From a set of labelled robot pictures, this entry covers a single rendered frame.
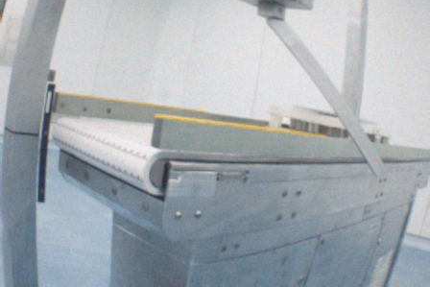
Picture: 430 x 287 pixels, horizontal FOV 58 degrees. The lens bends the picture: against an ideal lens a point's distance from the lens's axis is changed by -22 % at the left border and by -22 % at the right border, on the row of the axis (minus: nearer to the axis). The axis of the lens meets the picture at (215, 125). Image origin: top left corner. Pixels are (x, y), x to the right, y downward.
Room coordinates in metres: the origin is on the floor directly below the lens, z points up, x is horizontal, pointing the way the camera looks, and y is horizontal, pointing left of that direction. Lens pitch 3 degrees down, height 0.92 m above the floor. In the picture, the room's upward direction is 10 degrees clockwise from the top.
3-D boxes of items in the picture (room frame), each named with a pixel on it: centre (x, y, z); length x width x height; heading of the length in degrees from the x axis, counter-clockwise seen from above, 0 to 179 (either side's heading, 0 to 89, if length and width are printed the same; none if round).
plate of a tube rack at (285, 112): (1.06, -0.28, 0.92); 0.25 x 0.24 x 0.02; 47
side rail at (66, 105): (1.16, -0.19, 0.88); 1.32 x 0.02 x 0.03; 137
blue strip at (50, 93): (0.67, 0.27, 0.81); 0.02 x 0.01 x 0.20; 137
